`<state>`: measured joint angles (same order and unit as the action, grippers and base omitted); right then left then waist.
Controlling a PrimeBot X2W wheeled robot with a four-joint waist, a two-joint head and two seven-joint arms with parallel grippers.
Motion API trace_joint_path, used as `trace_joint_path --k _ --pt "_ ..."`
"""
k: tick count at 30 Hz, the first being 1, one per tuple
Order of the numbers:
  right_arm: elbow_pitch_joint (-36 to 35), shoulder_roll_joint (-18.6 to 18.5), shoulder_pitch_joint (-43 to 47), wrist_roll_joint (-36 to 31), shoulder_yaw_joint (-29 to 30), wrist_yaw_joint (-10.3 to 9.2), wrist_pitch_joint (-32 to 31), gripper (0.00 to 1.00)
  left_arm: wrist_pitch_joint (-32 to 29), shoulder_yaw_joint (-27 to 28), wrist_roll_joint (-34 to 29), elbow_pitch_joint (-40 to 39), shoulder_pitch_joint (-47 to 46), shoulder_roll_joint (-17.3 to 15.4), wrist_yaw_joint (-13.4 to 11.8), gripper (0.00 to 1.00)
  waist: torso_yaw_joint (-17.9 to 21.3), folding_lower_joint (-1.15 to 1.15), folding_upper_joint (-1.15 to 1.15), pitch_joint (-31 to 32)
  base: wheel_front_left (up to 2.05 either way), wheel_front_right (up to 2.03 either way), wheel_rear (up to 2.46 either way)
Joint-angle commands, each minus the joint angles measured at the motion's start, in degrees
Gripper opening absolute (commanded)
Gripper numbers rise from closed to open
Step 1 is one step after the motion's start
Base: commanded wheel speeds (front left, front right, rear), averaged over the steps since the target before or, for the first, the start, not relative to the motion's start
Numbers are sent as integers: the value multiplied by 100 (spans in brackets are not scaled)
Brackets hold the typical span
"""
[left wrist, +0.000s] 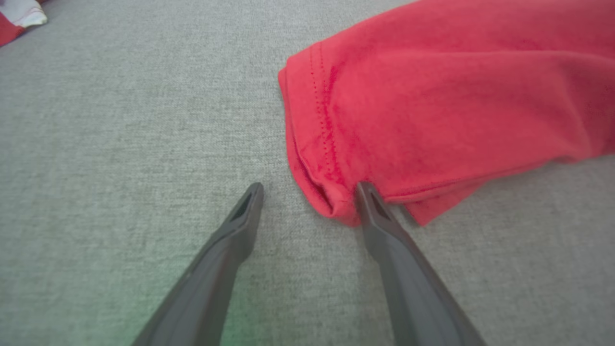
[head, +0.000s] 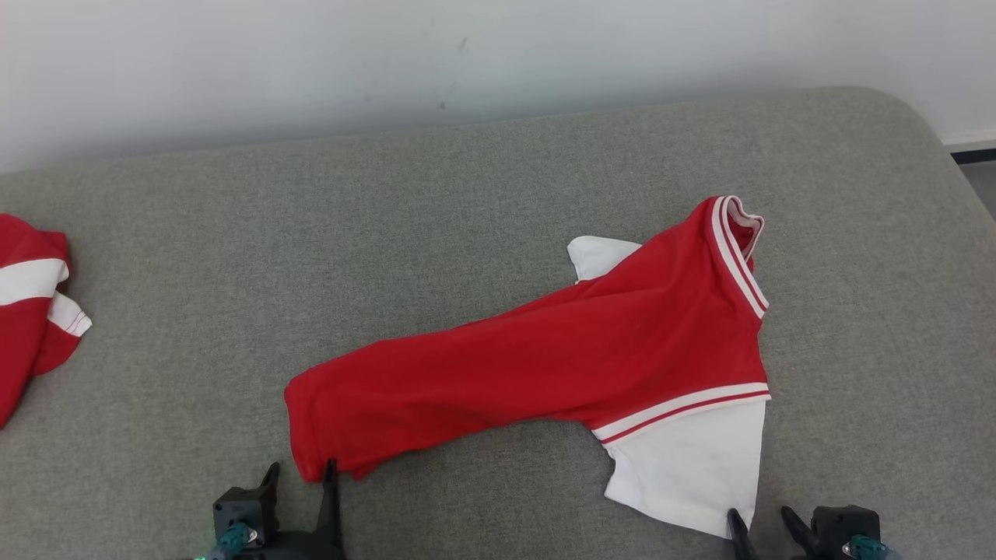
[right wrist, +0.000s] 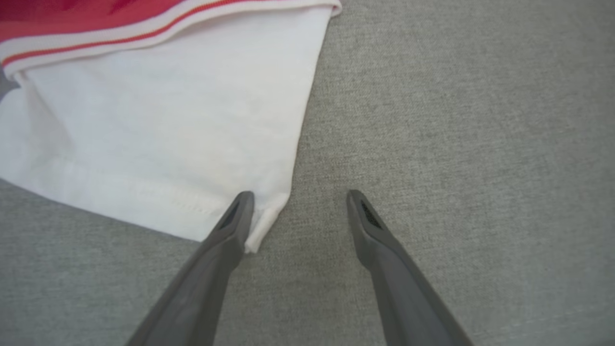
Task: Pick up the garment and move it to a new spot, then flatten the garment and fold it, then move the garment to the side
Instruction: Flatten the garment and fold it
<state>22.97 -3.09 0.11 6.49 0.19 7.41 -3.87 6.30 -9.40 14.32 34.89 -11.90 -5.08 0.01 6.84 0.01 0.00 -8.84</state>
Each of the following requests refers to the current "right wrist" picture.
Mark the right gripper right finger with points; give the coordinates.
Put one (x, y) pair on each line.
(408, 298)

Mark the red white basketball jersey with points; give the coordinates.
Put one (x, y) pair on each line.
(168, 120)

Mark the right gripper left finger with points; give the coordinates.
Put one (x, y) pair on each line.
(202, 288)

